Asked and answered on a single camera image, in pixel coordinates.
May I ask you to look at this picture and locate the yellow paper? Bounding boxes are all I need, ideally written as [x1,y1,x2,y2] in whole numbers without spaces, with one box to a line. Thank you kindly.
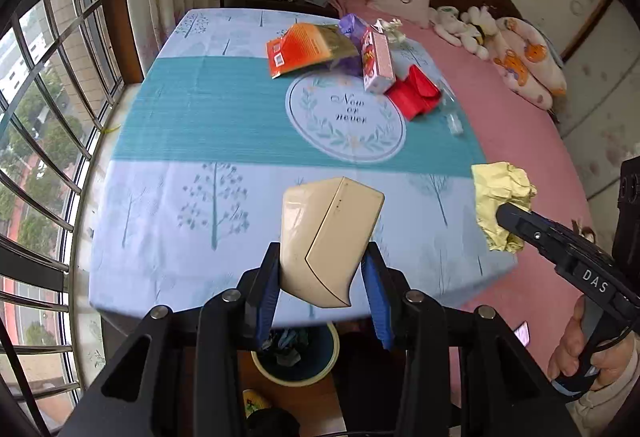
[471,162,537,254]

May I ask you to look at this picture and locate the clear plastic bottle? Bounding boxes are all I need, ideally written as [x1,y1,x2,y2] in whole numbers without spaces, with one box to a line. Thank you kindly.
[436,79,464,136]

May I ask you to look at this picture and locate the orange snack bag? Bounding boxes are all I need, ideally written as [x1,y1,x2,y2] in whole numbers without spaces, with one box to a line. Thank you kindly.
[266,22,358,79]

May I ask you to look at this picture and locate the purple plastic bag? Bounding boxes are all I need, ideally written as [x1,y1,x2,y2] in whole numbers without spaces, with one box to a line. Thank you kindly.
[326,14,369,76]

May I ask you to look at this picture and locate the teal and cream trash bin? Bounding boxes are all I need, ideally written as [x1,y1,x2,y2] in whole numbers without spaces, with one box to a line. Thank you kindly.
[250,323,340,387]

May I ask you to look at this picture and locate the person's right hand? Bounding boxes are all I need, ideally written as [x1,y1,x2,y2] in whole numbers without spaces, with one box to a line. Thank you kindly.
[547,296,636,391]

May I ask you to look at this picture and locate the pink bed sheet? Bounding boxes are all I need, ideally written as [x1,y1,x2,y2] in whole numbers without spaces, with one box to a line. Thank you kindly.
[332,0,601,408]

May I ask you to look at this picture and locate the left yellow knitted slipper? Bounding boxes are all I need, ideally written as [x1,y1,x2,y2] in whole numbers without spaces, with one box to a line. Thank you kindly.
[242,389,271,417]

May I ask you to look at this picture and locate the black trouser legs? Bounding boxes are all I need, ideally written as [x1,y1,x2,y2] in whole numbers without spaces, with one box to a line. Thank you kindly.
[246,407,300,437]

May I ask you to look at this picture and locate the blue tree pattern tablecloth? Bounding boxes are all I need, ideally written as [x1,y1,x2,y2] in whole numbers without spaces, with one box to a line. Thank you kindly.
[89,8,516,318]

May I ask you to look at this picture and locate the red folded packet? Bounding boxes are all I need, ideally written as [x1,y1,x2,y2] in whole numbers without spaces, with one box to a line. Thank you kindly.
[385,64,442,121]

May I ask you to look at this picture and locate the pink white carton box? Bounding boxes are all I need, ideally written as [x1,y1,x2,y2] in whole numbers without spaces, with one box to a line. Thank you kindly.
[361,27,396,95]

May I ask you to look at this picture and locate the cartoon print rolled quilt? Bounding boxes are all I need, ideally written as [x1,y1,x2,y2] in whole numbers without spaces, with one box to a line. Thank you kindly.
[489,17,566,111]

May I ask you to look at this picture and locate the white bee plush toy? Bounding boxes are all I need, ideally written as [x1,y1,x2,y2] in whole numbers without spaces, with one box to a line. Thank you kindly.
[459,6,499,61]

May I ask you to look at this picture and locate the dark wooden nightstand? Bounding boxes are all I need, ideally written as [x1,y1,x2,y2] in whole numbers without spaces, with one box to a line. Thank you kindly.
[221,0,340,18]

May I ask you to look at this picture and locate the metal window grille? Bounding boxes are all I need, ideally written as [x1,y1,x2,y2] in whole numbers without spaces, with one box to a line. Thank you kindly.
[1,0,123,436]

